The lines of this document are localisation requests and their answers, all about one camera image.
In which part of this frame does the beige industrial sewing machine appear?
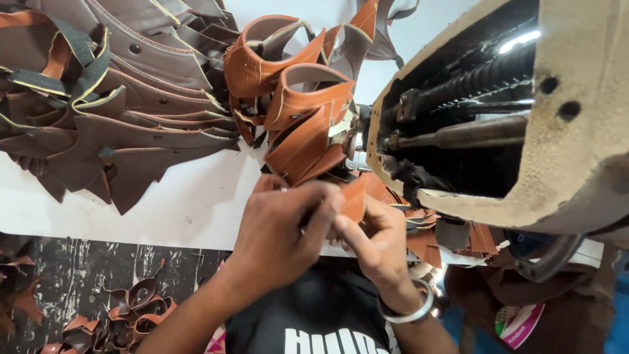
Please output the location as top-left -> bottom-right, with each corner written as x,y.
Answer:
366,0 -> 629,243

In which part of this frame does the silver bangle bracelet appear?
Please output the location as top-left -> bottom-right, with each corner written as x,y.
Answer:
377,279 -> 435,325

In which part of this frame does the pink and white notebook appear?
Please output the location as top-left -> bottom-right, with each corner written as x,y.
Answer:
494,302 -> 545,350

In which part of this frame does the small tan leather piece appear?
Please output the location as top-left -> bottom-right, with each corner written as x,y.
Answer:
339,176 -> 368,223

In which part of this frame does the person's right hand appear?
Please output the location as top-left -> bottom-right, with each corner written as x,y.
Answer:
333,196 -> 421,308

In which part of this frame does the pile of dark brown uppers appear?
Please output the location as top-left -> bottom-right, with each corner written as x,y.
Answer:
0,0 -> 242,216

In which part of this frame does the heap of brown leather scraps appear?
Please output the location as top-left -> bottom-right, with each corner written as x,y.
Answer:
0,233 -> 46,341

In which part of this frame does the dark curved metal lever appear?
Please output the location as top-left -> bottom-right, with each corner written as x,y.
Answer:
510,233 -> 586,284

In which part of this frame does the heap of tan leather cuttings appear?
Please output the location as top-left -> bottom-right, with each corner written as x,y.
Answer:
364,172 -> 498,269

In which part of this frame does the heap of brown leather loops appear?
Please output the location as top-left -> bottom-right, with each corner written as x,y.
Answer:
39,260 -> 179,354

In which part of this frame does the black printed t-shirt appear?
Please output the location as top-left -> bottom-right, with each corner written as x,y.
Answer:
225,256 -> 401,354

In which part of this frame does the string of tan leather uppers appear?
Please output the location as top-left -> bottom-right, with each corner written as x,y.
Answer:
223,0 -> 421,188

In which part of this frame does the person's left hand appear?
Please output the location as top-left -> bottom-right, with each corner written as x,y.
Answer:
235,181 -> 346,297

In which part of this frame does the brown cloth bag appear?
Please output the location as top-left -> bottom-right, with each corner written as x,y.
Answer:
444,243 -> 621,354

